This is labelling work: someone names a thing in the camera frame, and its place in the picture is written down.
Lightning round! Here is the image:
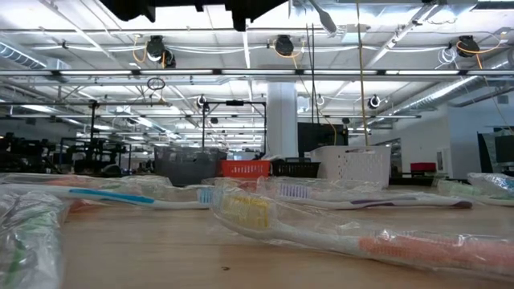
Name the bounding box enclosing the black screen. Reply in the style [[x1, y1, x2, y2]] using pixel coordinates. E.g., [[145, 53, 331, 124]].
[[476, 130, 514, 181]]

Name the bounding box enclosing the white building column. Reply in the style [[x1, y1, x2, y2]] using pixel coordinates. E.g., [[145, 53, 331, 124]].
[[265, 82, 299, 160]]

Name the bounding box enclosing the black background frame rig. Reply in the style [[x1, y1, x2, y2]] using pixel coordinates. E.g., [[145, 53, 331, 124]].
[[202, 100, 268, 158]]

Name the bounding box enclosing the dark workstation rig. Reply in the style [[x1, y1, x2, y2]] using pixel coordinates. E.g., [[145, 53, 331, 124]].
[[58, 100, 133, 176], [0, 132, 57, 174]]

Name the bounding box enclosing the black monitor panel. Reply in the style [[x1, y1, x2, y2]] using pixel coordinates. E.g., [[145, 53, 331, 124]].
[[296, 122, 349, 158]]

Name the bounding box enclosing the orange perforated plastic basket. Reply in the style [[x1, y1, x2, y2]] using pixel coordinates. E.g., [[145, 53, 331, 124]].
[[218, 159, 272, 180]]

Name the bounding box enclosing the grey translucent plastic bin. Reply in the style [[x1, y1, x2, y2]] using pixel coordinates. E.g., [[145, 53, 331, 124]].
[[153, 145, 228, 188]]

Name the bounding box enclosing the blue toothbrush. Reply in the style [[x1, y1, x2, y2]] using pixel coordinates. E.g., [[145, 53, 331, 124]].
[[0, 183, 216, 210], [467, 172, 514, 193]]

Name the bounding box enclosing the white perforated plastic basket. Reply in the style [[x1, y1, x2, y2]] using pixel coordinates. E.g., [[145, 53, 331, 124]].
[[308, 144, 393, 189]]

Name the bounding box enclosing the silver ventilation duct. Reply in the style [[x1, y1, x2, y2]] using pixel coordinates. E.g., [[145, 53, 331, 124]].
[[391, 75, 514, 117], [0, 39, 72, 72]]

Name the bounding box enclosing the red box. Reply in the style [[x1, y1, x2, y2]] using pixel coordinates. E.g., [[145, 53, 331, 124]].
[[409, 161, 438, 173]]

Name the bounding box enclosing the black perforated plastic basket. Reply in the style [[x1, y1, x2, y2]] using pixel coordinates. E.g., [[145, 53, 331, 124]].
[[271, 157, 322, 179]]

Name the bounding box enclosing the long ceiling light strip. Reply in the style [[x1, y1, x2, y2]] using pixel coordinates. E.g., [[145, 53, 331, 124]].
[[0, 68, 514, 78]]

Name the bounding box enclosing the yellow cable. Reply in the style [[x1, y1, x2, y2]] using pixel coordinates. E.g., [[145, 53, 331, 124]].
[[355, 0, 370, 148]]

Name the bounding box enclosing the black ceiling cable reel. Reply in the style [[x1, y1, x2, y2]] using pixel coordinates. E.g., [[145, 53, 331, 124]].
[[456, 35, 481, 57], [274, 35, 296, 57], [146, 35, 177, 69]]

